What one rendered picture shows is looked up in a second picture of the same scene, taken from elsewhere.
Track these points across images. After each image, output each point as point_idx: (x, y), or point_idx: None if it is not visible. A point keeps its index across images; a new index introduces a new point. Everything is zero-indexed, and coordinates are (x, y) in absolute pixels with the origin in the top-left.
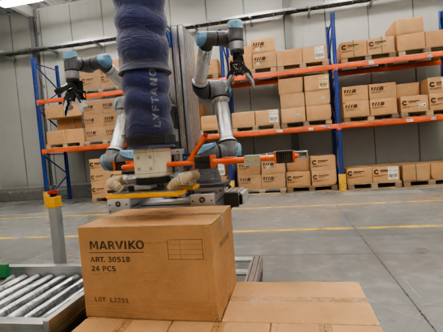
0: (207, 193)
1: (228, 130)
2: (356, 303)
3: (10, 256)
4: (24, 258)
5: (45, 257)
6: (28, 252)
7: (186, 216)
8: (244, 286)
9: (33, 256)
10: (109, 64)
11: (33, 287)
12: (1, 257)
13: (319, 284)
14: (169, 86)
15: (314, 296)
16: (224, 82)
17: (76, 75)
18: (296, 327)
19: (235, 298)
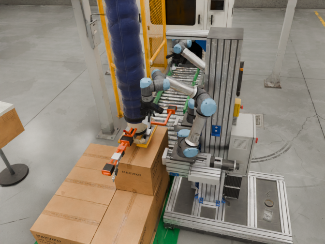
0: (164, 154)
1: (189, 136)
2: (110, 243)
3: (313, 88)
4: (310, 96)
5: (316, 104)
6: (323, 92)
7: (130, 151)
8: (146, 199)
9: (316, 99)
10: (177, 53)
11: (173, 125)
12: (309, 85)
13: (137, 233)
14: (129, 97)
15: (125, 227)
16: (202, 102)
17: (173, 51)
18: (101, 213)
19: (135, 194)
